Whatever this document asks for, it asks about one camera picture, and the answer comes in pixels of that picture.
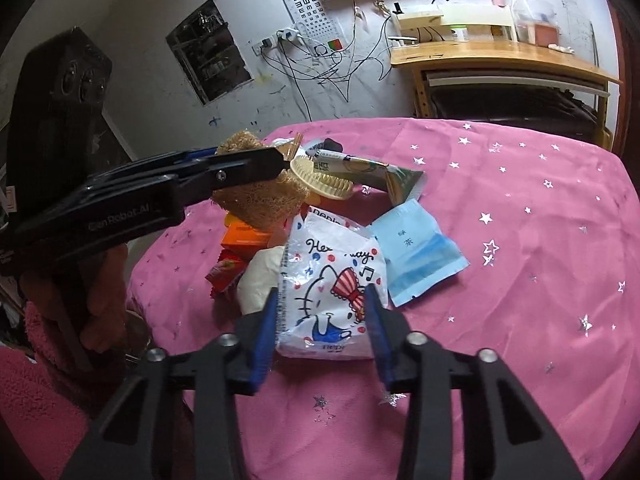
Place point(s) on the white power strip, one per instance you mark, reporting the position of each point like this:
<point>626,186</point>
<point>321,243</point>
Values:
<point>271,42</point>

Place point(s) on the red snack wrapper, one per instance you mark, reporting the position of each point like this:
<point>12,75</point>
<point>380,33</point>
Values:
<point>225,272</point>

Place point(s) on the pink star tablecloth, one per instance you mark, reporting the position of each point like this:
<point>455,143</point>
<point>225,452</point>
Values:
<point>521,242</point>

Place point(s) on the wooden desk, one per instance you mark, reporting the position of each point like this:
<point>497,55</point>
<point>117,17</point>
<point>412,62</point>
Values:
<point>453,63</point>

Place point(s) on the black wall panel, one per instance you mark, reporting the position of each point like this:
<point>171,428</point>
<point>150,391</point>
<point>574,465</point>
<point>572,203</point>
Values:
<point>206,51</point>

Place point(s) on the white Hello Kitty bag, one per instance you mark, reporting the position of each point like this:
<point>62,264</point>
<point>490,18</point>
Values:
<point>328,262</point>

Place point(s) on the eye chart poster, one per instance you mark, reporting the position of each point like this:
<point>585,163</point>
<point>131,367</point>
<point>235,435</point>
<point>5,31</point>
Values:
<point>318,31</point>

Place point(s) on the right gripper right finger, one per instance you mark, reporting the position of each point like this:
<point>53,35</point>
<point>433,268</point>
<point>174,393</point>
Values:
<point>505,433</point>

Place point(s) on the pink storage box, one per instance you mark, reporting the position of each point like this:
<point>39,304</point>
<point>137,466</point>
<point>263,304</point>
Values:
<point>535,22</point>

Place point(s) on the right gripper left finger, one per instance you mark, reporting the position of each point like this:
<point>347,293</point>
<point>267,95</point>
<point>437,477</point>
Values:
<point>132,437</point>

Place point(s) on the white crumpled paper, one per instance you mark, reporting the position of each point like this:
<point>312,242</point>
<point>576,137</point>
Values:
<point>260,276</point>

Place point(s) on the person's left hand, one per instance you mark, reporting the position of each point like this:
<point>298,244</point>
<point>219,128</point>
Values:
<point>105,301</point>

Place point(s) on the pink sleeve forearm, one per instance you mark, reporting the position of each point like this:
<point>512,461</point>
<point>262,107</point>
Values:
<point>45,425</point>

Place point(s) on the light blue tissue packet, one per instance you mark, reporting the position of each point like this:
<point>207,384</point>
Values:
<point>417,255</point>

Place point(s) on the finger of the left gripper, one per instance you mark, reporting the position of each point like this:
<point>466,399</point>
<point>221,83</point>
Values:
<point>185,178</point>

